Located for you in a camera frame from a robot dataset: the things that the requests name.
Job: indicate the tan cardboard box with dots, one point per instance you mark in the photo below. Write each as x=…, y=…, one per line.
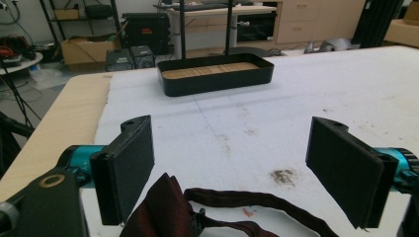
x=402, y=31

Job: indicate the black metal pole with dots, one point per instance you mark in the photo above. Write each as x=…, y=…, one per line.
x=229, y=28
x=182, y=29

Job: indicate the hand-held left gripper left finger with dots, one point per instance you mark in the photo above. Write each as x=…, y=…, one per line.
x=123, y=171

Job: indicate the small black box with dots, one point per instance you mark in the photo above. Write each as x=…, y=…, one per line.
x=143, y=56
x=118, y=61

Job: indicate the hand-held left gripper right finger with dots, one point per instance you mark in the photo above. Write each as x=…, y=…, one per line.
x=346, y=171

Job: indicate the red and black tool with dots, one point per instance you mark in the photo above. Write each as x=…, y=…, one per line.
x=15, y=47

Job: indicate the white desk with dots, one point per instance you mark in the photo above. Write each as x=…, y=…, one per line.
x=210, y=12

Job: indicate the round white side table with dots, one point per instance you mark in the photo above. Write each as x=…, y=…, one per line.
x=19, y=65

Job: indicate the clear plastic bag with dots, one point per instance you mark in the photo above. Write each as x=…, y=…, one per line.
x=49, y=75

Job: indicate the large black equipment case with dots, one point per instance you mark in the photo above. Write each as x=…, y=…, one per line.
x=146, y=31

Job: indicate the black metal shelf rack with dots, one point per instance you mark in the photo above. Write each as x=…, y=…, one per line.
x=113, y=19

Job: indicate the open cardboard box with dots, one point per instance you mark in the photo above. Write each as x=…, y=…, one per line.
x=85, y=51

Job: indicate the black tray with wooden bottom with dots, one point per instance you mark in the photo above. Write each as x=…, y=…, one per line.
x=214, y=84

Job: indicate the grey plastic cover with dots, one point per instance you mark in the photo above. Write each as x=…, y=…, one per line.
x=336, y=44

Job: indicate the black stand leg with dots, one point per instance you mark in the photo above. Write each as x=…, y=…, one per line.
x=11, y=131

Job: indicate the light wooden drawer cabinet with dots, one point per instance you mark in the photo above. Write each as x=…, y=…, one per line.
x=306, y=23

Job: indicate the white felt mat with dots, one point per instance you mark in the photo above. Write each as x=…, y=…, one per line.
x=263, y=108

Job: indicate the dark red bow tie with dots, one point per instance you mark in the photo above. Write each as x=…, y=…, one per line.
x=163, y=207

